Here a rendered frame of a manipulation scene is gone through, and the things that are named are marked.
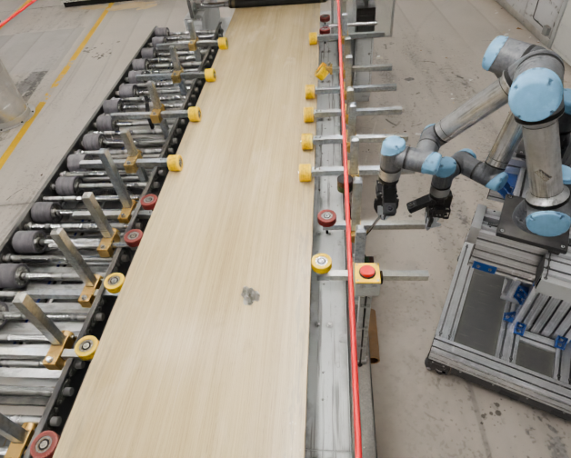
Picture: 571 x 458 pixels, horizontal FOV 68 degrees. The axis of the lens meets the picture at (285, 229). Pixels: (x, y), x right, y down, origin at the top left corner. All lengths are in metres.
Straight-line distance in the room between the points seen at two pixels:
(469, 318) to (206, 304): 1.41
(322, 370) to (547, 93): 1.18
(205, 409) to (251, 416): 0.15
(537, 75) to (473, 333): 1.46
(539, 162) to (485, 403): 1.42
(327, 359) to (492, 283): 1.20
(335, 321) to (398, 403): 0.70
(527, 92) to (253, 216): 1.13
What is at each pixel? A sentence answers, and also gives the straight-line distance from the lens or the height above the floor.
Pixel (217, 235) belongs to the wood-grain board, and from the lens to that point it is 1.82.
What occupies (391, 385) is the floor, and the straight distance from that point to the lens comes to 2.41.
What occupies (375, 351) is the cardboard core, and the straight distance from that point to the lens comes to 2.40.
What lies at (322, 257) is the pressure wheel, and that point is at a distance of 1.67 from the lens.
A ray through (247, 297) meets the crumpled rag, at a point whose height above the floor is 0.92.
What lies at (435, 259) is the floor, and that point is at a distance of 2.91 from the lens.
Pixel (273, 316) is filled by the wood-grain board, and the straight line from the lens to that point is 1.53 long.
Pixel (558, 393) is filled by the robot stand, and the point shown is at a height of 0.22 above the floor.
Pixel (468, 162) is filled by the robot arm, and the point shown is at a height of 1.16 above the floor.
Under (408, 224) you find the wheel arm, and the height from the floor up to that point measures 0.86.
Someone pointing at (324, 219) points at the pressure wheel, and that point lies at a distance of 1.81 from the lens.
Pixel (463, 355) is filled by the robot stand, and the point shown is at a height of 0.23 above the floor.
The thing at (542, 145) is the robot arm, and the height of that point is 1.46.
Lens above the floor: 2.19
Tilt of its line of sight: 46 degrees down
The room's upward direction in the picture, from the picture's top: 7 degrees counter-clockwise
